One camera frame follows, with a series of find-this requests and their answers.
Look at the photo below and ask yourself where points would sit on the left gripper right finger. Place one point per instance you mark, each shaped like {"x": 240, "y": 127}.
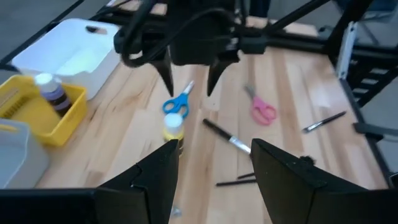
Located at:
{"x": 286, "y": 186}

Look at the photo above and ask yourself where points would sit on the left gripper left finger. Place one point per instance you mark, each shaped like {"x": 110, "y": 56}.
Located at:
{"x": 155, "y": 186}

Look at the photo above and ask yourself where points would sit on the round fluffy grey brush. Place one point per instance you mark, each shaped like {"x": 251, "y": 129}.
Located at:
{"x": 224, "y": 133}

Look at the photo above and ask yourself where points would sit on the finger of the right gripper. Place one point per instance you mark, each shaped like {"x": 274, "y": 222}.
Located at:
{"x": 164, "y": 71}
{"x": 216, "y": 73}

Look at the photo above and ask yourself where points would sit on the white plastic bin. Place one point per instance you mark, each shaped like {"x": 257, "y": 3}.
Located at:
{"x": 68, "y": 53}

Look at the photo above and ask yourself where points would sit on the purple paint bottle white cap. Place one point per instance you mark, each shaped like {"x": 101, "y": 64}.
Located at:
{"x": 54, "y": 93}

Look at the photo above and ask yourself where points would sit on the grey-white plastic bin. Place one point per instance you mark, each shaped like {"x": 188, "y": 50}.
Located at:
{"x": 15, "y": 155}

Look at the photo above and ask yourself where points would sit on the silver aluminium frame post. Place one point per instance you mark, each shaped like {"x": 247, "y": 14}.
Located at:
{"x": 345, "y": 49}

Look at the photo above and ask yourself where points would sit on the yellow paint bottle white cap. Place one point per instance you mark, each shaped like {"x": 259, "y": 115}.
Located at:
{"x": 173, "y": 126}

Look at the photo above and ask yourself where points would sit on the thin grey flat-tip paintbrush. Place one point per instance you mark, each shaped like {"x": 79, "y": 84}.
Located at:
{"x": 233, "y": 183}

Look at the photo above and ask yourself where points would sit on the black flat bracket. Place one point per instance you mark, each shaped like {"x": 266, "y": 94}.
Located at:
{"x": 373, "y": 129}

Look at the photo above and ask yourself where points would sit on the slim brush with white-tipped bristles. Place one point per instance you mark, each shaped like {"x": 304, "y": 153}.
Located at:
{"x": 323, "y": 122}

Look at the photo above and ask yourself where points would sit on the yellow slotted plastic basket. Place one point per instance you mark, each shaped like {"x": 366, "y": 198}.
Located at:
{"x": 37, "y": 121}

